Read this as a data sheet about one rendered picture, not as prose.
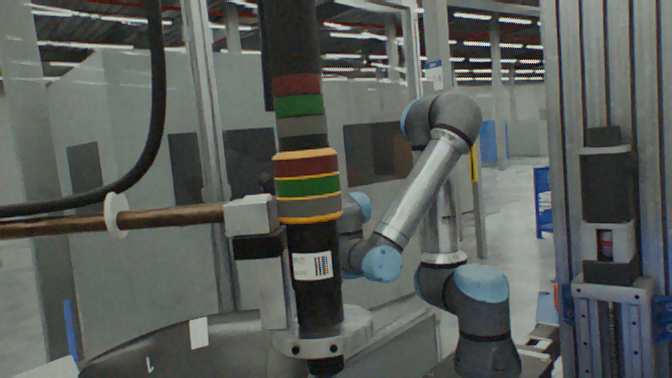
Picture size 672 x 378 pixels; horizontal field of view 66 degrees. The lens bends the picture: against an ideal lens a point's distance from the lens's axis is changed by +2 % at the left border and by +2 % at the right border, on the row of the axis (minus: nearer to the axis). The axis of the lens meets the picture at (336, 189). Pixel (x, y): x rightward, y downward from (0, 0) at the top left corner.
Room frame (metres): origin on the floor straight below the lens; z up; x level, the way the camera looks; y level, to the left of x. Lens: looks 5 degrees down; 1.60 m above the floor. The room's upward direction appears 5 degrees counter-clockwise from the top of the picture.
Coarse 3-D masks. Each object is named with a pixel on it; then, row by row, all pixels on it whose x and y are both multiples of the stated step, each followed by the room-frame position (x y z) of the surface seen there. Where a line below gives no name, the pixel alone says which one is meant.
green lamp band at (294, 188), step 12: (276, 180) 0.33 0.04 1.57; (288, 180) 0.32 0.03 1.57; (300, 180) 0.32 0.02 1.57; (312, 180) 0.32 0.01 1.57; (324, 180) 0.32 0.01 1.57; (336, 180) 0.33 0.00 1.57; (276, 192) 0.33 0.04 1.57; (288, 192) 0.32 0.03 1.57; (300, 192) 0.32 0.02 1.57; (312, 192) 0.32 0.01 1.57; (324, 192) 0.32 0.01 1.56
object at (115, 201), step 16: (160, 16) 0.35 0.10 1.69; (160, 32) 0.35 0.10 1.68; (160, 48) 0.35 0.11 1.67; (160, 64) 0.35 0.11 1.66; (160, 80) 0.35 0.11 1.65; (160, 96) 0.35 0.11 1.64; (160, 112) 0.35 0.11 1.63; (160, 128) 0.35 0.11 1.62; (160, 144) 0.35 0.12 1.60; (144, 160) 0.35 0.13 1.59; (128, 176) 0.35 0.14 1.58; (96, 192) 0.35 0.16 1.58; (112, 192) 0.35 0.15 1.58; (0, 208) 0.36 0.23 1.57; (16, 208) 0.36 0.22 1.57; (32, 208) 0.36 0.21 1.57; (48, 208) 0.36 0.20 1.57; (64, 208) 0.36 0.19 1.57; (112, 208) 0.35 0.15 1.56; (128, 208) 0.37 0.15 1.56; (112, 224) 0.34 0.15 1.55
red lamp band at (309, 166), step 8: (272, 160) 0.34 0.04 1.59; (280, 160) 0.32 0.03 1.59; (288, 160) 0.32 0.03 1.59; (296, 160) 0.32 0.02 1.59; (304, 160) 0.32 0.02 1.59; (312, 160) 0.32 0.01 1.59; (320, 160) 0.32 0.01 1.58; (328, 160) 0.32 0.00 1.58; (336, 160) 0.33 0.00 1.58; (280, 168) 0.32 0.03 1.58; (288, 168) 0.32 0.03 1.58; (296, 168) 0.32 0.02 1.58; (304, 168) 0.32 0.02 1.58; (312, 168) 0.32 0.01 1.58; (320, 168) 0.32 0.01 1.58; (328, 168) 0.32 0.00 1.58; (336, 168) 0.33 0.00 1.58; (280, 176) 0.32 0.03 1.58; (288, 176) 0.32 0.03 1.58; (296, 176) 0.32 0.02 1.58
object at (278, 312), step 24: (240, 216) 0.33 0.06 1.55; (264, 216) 0.33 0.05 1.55; (240, 240) 0.32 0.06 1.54; (264, 240) 0.32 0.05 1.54; (264, 264) 0.33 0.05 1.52; (288, 264) 0.35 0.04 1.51; (264, 288) 0.33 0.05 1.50; (288, 288) 0.34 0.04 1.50; (264, 312) 0.33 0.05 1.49; (288, 312) 0.33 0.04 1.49; (360, 312) 0.35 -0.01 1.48; (288, 336) 0.31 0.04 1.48; (312, 336) 0.31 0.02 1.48; (336, 336) 0.31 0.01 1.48; (360, 336) 0.31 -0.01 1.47
